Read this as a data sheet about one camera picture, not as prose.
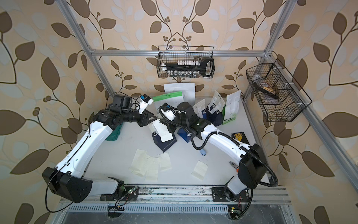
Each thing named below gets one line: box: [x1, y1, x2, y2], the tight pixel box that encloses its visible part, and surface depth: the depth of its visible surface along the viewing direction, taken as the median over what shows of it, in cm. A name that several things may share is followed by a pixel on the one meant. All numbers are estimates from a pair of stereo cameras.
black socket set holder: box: [160, 58, 215, 77], surface depth 86 cm
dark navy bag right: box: [205, 90, 226, 127], surface depth 93 cm
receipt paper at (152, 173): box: [144, 156, 159, 181], surface depth 84 cm
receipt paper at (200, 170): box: [191, 160, 209, 181], surface depth 85 cm
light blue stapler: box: [199, 148, 207, 157], surface depth 90 cm
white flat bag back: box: [163, 82, 196, 107], surface depth 101 cm
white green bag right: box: [221, 90, 242, 125], surface depth 96 cm
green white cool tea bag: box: [152, 91, 185, 111], surface depth 91 cm
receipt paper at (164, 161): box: [157, 152, 173, 172], surface depth 88 cm
